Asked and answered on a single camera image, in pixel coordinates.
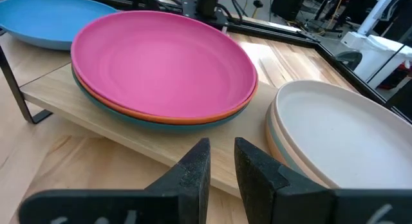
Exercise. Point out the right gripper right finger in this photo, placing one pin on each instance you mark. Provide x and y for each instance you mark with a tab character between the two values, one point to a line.
264	185

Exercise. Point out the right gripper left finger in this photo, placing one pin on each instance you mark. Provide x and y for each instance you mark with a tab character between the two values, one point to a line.
190	185

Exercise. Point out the sage green plate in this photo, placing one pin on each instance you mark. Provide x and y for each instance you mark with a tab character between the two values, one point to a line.
280	150

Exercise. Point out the peach plate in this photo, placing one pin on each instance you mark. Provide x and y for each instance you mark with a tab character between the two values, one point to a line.
301	167

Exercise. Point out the orange plate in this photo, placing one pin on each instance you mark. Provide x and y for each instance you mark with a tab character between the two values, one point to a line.
161	120

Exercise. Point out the teal plate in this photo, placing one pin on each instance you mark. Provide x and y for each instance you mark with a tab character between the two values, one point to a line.
145	126

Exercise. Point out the white plate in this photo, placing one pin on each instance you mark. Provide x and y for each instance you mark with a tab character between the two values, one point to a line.
347	137

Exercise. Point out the pink plate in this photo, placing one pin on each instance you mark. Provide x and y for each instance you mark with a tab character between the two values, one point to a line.
161	66

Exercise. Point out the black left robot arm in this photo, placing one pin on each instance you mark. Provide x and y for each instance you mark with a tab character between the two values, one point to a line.
207	3

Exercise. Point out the light wooden shelf board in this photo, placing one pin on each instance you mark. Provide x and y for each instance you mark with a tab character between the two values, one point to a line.
225	143

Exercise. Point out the tan plate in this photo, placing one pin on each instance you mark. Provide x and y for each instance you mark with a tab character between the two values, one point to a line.
272	146

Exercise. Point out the black chair seat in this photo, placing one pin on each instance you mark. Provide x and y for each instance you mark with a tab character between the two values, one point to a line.
350	59

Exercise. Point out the white floor-standing device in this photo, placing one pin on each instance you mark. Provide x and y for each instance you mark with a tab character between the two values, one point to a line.
376	47

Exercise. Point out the blue plate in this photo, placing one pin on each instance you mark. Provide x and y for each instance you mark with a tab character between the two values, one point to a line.
48	19

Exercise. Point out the black metal shelf frame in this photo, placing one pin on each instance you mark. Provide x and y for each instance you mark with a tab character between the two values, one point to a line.
13	85

